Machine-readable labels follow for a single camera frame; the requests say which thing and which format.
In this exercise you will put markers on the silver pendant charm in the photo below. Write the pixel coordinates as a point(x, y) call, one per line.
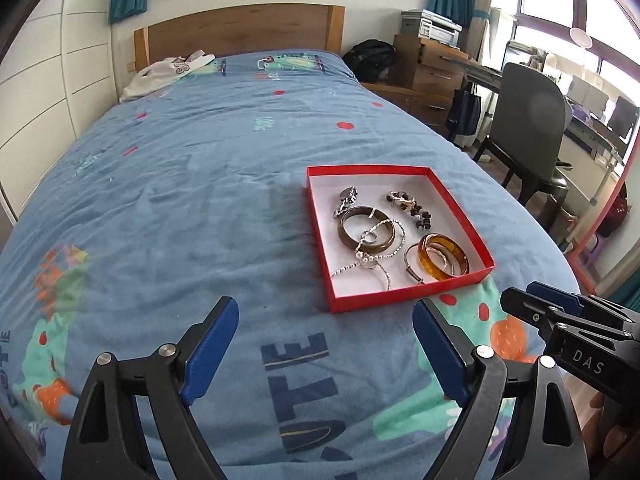
point(346, 200)

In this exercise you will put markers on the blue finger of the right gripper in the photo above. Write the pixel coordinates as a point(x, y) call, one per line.
point(535, 312)
point(564, 300)

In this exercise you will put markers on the twisted silver hoop small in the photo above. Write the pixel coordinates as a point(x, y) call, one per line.
point(370, 237)

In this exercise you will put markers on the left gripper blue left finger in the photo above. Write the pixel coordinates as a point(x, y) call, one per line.
point(106, 439)

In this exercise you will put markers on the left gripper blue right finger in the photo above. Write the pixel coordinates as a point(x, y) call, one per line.
point(543, 441)

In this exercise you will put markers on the blue cartoon bed sheet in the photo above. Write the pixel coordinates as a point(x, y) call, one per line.
point(198, 191)

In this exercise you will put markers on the wooden drawer cabinet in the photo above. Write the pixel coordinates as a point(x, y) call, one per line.
point(423, 79)

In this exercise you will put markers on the white garment on bed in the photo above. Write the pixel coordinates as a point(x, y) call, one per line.
point(163, 73)

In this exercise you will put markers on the dark desk chair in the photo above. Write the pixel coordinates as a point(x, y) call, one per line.
point(526, 133)

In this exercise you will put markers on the amber bangle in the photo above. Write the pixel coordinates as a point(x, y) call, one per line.
point(442, 258)

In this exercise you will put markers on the wooden headboard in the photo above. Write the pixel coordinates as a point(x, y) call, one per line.
point(242, 29)

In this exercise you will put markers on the white printer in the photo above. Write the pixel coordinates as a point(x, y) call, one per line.
point(429, 25)

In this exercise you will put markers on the dark blue hanging bag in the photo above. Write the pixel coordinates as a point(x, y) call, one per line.
point(464, 113)

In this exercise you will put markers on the person's right hand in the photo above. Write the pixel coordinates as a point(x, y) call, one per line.
point(612, 444)

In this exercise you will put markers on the desk with metal edge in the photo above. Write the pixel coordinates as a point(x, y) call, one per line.
point(479, 74)

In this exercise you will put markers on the thin silver bangle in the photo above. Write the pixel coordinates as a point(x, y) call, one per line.
point(409, 267)

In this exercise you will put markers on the black backpack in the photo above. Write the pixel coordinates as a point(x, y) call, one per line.
point(369, 59)

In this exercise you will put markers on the white sliding wardrobe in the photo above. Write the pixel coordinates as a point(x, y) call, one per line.
point(57, 80)

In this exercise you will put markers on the red jewelry box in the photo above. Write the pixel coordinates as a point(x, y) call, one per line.
point(418, 203)

